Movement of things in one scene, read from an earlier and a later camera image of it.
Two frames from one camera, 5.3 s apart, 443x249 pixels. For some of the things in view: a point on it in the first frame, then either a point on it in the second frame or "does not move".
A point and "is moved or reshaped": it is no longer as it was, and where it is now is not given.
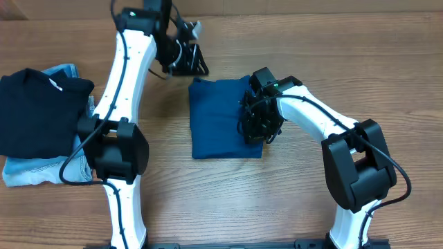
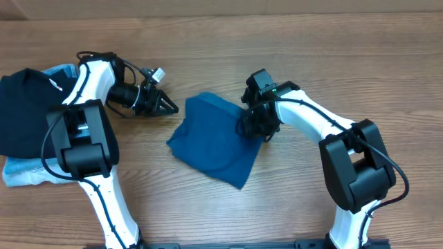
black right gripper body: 256,125 does not move
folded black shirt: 39,115 does not move
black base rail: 297,244 does not move
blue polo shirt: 214,108 is moved or reshaped
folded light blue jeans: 17,172 does not move
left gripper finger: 185,66 -> 170,109
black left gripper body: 188,61 -> 151,102
